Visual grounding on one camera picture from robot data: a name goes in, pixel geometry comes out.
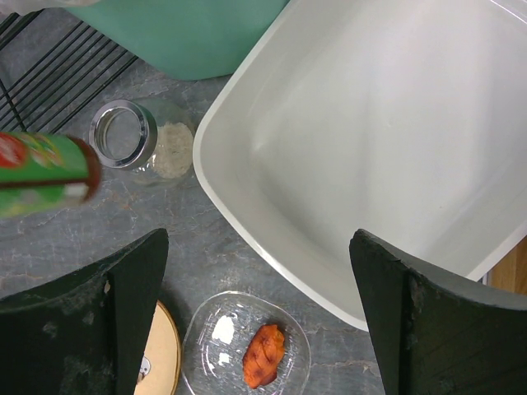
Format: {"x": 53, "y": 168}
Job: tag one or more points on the glass jar with rice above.
{"x": 147, "y": 140}

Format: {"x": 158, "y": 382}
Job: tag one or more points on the black wire rack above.
{"x": 46, "y": 90}

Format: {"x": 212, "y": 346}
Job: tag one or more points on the yellow cap chili sauce bottle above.
{"x": 41, "y": 173}

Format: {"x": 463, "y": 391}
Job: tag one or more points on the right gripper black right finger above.
{"x": 433, "y": 331}

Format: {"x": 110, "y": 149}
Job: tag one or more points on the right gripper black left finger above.
{"x": 84, "y": 332}

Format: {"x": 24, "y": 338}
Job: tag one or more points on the orange food piece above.
{"x": 263, "y": 355}

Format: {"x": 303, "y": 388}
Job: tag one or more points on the green trash bin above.
{"x": 186, "y": 39}

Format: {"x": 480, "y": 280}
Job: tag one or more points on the white plastic basin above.
{"x": 403, "y": 118}

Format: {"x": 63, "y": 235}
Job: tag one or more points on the floral ceramic plate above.
{"x": 161, "y": 363}

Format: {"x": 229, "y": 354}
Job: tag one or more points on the clear glass plate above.
{"x": 219, "y": 335}

